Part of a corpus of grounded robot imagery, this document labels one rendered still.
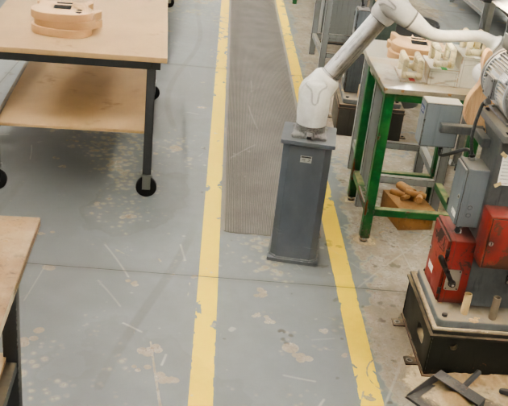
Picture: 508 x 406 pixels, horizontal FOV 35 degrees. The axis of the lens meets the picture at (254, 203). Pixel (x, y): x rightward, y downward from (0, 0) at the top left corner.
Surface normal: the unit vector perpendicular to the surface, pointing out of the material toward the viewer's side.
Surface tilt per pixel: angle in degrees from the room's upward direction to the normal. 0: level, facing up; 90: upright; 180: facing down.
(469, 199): 90
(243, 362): 0
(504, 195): 90
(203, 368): 0
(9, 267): 0
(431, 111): 90
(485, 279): 90
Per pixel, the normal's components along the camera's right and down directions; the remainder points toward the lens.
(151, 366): 0.10, -0.90
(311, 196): -0.11, 0.42
